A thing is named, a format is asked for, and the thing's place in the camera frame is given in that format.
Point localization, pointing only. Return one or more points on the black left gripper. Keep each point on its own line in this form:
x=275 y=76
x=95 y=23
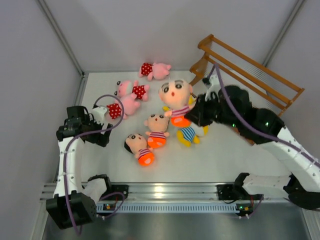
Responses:
x=101 y=139

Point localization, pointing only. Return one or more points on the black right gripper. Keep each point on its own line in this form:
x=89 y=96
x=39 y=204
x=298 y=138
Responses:
x=198 y=112

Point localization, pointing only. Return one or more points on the yellow doll blue striped front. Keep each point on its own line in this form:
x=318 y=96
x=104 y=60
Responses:
x=191 y=134

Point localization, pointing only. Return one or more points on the yellow doll blue striped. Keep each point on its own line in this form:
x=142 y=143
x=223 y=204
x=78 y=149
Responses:
x=191 y=134
x=192 y=99

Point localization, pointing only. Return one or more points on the large boy doll orange shorts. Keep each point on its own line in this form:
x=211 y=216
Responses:
x=175 y=95

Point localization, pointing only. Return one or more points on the pink pig doll front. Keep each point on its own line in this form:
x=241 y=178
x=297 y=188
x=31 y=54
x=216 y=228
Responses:
x=127 y=106

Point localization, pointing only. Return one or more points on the pink pig doll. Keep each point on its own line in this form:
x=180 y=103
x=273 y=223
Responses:
x=127 y=106
x=157 y=71

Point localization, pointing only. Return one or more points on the boy doll orange shorts front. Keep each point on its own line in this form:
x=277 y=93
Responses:
x=137 y=145

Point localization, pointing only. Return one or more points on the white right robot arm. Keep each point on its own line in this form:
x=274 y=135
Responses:
x=231 y=106

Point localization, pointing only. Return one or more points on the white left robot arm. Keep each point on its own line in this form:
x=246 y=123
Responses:
x=73 y=204

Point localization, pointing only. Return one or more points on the brown wooden toy shelf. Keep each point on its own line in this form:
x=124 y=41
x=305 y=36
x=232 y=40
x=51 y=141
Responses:
x=266 y=88

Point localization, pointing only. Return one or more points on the pink pig doll facing up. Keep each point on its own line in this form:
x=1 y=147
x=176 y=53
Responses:
x=128 y=87

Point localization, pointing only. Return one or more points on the pink pig doll back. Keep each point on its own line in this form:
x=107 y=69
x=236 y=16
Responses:
x=157 y=71

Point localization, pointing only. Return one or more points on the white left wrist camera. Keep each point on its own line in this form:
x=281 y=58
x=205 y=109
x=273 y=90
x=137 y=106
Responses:
x=99 y=114

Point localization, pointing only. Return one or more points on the aluminium mounting rail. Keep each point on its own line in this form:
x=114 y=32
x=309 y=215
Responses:
x=197 y=191

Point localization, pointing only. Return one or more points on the grey slotted cable duct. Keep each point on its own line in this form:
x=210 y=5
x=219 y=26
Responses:
x=167 y=207

